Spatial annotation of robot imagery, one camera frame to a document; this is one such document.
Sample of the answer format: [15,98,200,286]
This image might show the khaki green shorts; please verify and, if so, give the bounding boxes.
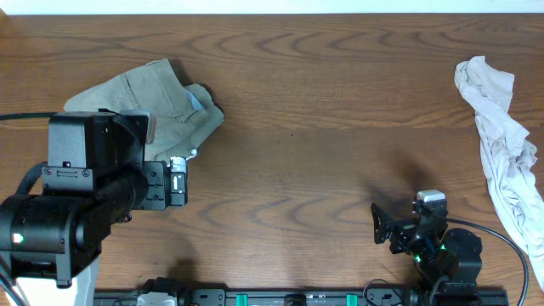
[64,59,224,162]

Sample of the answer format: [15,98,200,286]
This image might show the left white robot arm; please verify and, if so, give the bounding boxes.
[1,109,188,305]

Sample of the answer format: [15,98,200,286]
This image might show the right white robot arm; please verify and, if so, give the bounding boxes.
[371,200,483,305]

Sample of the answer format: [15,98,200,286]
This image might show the white folded garment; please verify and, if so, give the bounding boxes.
[185,149,197,160]

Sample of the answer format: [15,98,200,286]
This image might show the light grey crumpled garment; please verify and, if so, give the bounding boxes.
[454,56,543,286]

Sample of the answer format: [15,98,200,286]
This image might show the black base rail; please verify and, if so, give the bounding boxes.
[92,278,509,306]

